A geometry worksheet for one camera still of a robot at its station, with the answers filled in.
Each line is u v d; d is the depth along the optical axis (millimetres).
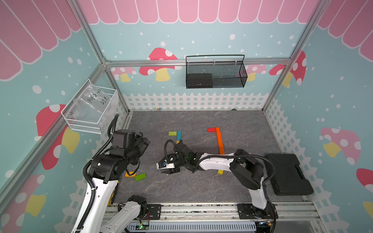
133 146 542
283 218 727
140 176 852
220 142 1002
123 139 450
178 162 741
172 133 1057
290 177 812
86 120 602
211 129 1090
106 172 397
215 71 927
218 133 1057
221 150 948
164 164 684
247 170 498
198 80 893
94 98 729
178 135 1044
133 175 870
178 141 1015
